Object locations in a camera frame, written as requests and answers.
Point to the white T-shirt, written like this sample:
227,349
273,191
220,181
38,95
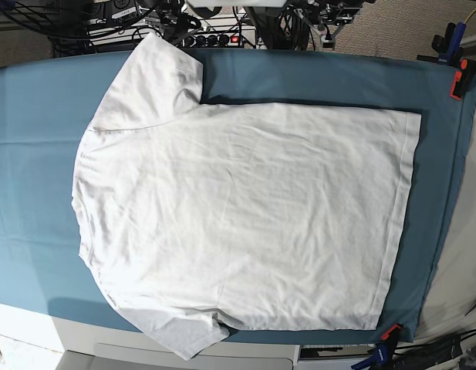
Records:
197,218

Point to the black power strip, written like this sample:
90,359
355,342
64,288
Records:
225,40

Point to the blue table cloth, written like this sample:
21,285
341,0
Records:
45,107

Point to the blue orange clamp bottom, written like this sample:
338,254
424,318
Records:
383,352

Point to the orange black clamp top right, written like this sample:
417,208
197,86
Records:
463,77

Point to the blue black clamp top right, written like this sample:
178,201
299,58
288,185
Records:
448,47

